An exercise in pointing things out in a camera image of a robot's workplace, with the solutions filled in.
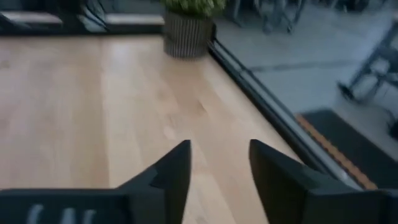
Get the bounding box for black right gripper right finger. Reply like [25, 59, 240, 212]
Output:
[248, 139, 398, 224]

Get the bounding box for black hazard-striped floor mat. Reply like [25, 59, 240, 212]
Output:
[294, 108, 398, 191]

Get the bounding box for black aluminium frame rail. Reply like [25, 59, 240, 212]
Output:
[207, 37, 365, 191]
[0, 11, 165, 36]

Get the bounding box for potted green plant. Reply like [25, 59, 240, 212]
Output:
[160, 0, 227, 59]

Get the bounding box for grey chair base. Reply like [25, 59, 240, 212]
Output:
[228, 0, 307, 34]

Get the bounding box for black metal stand legs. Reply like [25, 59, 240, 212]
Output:
[337, 18, 398, 104]

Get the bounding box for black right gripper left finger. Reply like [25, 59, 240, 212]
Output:
[0, 139, 192, 224]

